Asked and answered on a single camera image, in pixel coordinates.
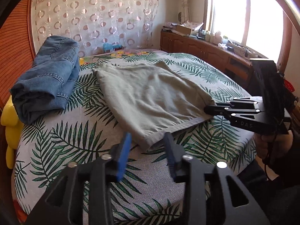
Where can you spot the folded blue jeans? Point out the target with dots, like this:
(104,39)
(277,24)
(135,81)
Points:
(48,84)

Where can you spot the wooden sideboard cabinet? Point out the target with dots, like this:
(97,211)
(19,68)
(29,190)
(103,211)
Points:
(236,67)

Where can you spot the pink bottle on cabinet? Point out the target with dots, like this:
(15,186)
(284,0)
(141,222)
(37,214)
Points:
(217,38)

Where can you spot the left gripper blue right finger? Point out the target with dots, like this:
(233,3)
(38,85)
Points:
(174,155)

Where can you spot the person's right hand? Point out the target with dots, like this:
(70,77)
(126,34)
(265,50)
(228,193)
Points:
(273,146)

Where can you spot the palm leaf bed sheet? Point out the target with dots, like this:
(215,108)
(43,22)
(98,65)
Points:
(87,129)

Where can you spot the floral bed cover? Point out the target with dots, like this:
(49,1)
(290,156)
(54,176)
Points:
(130,55)

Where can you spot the grey-green pants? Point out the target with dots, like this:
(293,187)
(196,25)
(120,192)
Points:
(149,100)

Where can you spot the cardboard box on cabinet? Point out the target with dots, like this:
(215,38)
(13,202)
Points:
(189,28)

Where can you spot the window with wooden frame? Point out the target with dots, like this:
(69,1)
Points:
(259,26)

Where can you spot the blue toy at bedhead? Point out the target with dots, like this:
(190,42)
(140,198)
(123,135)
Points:
(107,47)

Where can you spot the pink circle pattern curtain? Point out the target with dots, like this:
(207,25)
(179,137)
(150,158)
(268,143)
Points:
(92,23)

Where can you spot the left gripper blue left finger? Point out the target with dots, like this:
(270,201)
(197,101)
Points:
(120,154)

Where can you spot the wooden louvered wardrobe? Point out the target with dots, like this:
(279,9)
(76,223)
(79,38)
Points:
(17,47)

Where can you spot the yellow plush toy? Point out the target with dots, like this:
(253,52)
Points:
(13,129)

